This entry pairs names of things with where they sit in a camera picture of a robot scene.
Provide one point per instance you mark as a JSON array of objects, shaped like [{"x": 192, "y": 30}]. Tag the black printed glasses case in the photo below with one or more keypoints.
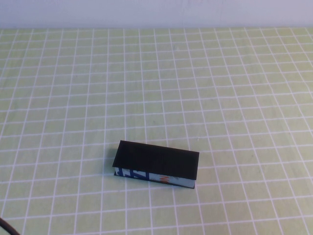
[{"x": 156, "y": 160}]

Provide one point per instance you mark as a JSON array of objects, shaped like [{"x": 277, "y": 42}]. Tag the green checked tablecloth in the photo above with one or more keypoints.
[{"x": 220, "y": 98}]

